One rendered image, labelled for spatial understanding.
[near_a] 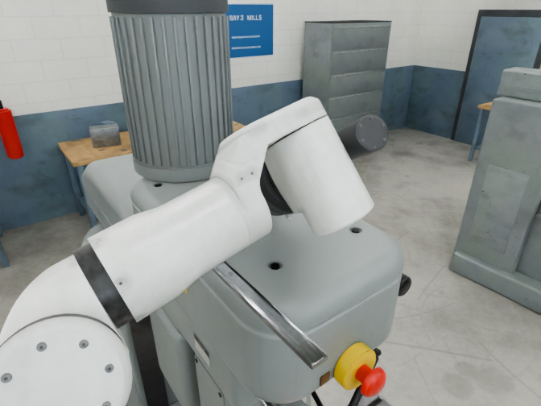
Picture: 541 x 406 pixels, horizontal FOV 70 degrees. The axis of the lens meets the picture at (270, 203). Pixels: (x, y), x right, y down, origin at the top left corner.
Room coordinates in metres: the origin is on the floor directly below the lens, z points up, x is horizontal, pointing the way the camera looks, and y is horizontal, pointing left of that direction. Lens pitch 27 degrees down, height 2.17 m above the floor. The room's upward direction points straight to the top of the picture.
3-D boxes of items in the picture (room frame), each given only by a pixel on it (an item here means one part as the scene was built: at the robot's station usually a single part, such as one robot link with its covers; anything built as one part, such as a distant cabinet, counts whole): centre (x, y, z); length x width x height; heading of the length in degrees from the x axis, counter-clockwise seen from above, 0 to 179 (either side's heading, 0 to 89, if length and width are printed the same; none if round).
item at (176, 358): (0.69, 0.14, 1.47); 0.24 x 0.19 x 0.26; 126
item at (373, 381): (0.33, -0.12, 1.76); 0.04 x 0.03 x 0.04; 126
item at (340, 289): (0.55, 0.03, 1.81); 0.47 x 0.26 x 0.16; 36
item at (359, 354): (0.35, -0.11, 1.76); 0.06 x 0.02 x 0.06; 126
